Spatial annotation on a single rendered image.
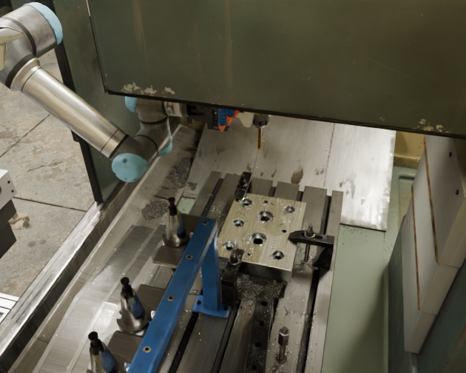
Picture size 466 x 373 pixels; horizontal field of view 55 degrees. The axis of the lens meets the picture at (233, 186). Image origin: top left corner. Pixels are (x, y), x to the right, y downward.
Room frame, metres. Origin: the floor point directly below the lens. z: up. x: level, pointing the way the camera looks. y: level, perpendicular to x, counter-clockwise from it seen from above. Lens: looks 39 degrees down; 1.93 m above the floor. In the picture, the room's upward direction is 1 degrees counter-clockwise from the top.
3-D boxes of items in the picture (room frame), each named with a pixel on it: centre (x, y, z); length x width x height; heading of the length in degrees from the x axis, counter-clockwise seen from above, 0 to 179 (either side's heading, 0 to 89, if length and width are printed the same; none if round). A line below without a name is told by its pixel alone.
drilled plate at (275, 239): (0.97, -0.09, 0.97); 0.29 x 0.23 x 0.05; 164
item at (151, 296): (0.55, 0.17, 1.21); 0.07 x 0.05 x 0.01; 74
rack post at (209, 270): (0.75, 0.06, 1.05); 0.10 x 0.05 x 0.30; 74
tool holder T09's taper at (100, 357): (0.39, 0.22, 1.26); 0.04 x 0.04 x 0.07
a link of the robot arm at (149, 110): (1.02, 0.21, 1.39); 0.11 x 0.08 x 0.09; 74
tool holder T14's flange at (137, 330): (0.50, 0.19, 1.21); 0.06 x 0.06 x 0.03
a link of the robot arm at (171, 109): (1.00, 0.13, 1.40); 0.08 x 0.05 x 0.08; 164
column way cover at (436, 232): (0.83, -0.50, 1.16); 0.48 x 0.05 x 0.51; 164
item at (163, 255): (0.66, 0.14, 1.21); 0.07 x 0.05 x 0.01; 74
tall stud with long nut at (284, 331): (0.59, -0.12, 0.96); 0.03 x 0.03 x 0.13
